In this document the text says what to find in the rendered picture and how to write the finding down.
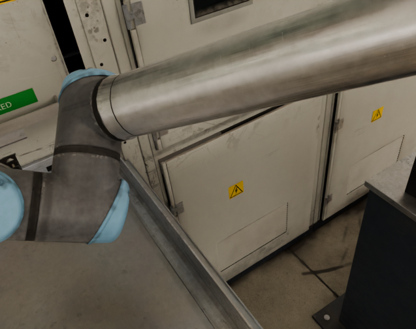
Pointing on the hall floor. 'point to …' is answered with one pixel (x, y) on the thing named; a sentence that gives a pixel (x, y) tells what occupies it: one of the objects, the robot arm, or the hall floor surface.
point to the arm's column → (387, 271)
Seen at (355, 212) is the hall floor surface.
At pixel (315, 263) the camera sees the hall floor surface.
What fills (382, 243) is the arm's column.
